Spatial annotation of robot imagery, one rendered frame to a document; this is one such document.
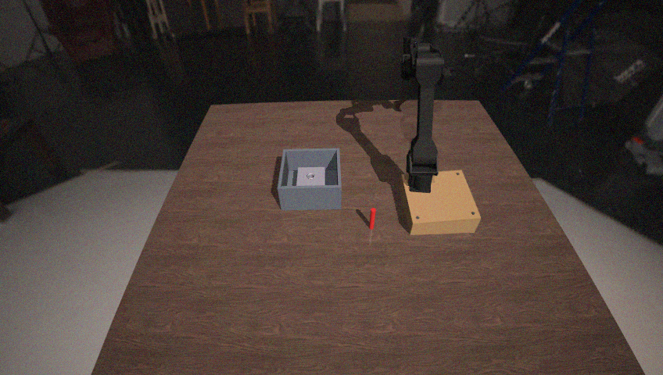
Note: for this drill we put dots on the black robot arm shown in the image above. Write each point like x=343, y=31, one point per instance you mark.
x=423, y=62

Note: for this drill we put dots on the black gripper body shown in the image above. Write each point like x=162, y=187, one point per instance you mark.
x=446, y=75

